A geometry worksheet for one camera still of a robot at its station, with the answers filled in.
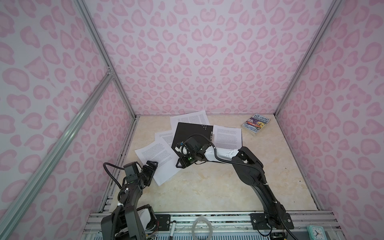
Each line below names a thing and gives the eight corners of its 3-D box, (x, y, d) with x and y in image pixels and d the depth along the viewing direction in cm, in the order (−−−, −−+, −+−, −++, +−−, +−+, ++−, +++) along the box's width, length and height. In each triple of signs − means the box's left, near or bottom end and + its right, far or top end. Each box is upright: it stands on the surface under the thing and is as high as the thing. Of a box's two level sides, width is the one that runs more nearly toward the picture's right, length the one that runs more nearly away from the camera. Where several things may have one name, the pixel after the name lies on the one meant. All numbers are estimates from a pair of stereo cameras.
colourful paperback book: (240, 126, 114) (241, 124, 112) (254, 113, 123) (255, 111, 121) (255, 136, 108) (257, 134, 106) (269, 121, 117) (270, 119, 115)
